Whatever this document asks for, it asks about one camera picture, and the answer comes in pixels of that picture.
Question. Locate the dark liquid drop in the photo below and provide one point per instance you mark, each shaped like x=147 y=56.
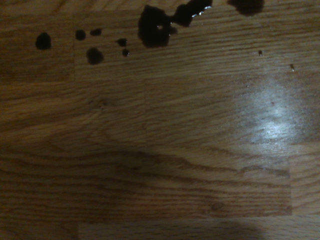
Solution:
x=94 y=56
x=96 y=32
x=122 y=42
x=125 y=52
x=80 y=35
x=43 y=41

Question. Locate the large dark liquid puddle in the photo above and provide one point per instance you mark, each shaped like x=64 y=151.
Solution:
x=152 y=30

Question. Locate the tiny dark liquid speck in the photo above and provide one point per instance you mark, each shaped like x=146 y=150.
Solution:
x=260 y=52
x=291 y=67

